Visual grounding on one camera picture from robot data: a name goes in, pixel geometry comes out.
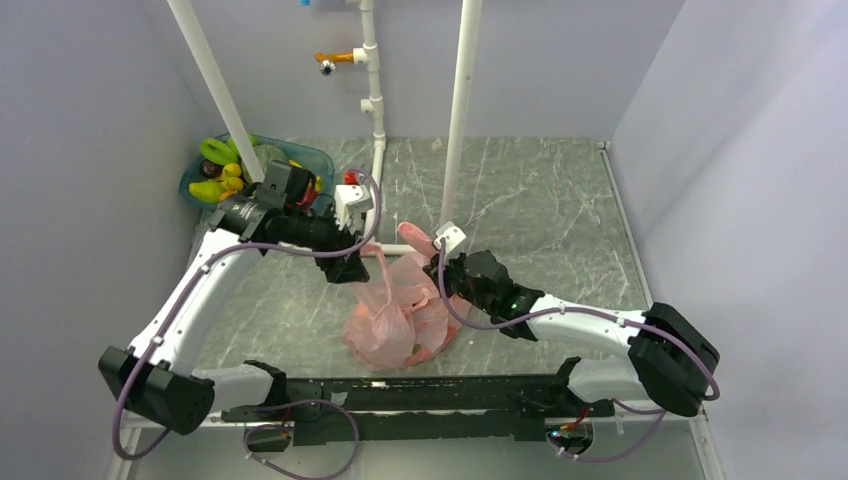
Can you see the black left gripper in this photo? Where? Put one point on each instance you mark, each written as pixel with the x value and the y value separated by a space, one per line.
pixel 344 268

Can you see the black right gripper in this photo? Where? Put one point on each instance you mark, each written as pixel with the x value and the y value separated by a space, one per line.
pixel 449 265

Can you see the pink peach-print plastic bag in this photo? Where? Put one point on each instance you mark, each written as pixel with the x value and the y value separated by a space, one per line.
pixel 400 319

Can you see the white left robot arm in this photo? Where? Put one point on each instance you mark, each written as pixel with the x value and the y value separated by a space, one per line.
pixel 156 376

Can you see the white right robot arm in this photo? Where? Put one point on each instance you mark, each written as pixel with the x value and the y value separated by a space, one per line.
pixel 654 354

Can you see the green melon fake fruit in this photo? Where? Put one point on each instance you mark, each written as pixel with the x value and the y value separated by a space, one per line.
pixel 266 154

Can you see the green mango fake fruit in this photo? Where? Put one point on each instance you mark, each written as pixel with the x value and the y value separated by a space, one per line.
pixel 208 191

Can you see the dark plum fake fruit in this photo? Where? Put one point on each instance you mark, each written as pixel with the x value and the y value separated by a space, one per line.
pixel 209 169

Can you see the yellow banana bunch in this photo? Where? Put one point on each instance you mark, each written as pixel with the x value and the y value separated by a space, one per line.
pixel 230 180

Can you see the green banana bunch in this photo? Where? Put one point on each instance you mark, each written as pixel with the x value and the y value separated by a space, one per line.
pixel 220 152

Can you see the orange faucet valve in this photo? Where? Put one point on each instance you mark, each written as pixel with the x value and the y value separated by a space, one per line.
pixel 328 62

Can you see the white pvc pipe assembly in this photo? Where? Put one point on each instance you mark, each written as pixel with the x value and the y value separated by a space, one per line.
pixel 368 56

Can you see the white left slanted pole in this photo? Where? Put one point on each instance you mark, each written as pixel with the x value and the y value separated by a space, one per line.
pixel 196 40

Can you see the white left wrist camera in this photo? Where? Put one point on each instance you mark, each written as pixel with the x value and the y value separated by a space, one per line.
pixel 350 202

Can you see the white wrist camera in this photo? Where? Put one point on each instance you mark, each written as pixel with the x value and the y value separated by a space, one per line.
pixel 450 239
pixel 350 202

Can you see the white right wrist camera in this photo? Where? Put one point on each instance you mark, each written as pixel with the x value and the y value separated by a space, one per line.
pixel 450 239

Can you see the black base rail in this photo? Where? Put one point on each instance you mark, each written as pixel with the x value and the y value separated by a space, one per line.
pixel 426 408

